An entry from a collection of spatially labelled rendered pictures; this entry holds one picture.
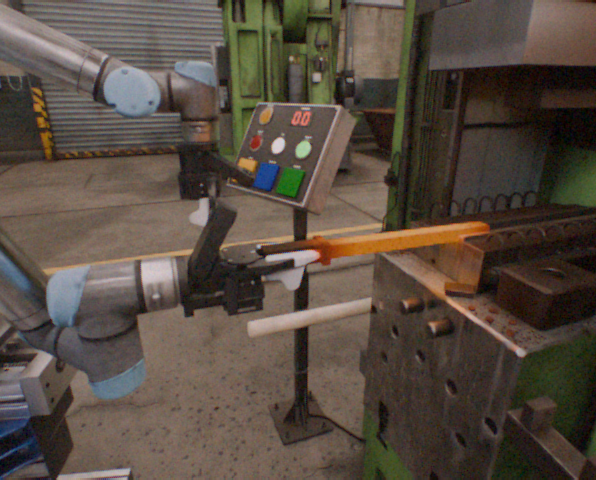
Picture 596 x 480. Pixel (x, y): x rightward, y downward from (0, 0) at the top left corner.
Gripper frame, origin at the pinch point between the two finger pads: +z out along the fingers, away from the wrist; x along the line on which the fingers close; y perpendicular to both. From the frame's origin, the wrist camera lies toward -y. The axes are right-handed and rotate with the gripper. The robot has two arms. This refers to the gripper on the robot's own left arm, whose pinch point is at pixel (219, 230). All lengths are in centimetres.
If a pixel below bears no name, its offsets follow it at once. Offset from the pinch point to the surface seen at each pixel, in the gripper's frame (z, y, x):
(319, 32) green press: -101, -98, -487
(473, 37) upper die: -38, -43, 21
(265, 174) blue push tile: -8.0, -11.5, -23.3
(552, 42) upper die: -36, -50, 30
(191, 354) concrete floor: 93, 28, -77
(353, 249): -6.7, -24.2, 29.7
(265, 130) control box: -19.0, -12.1, -34.0
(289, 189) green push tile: -5.8, -17.5, -13.8
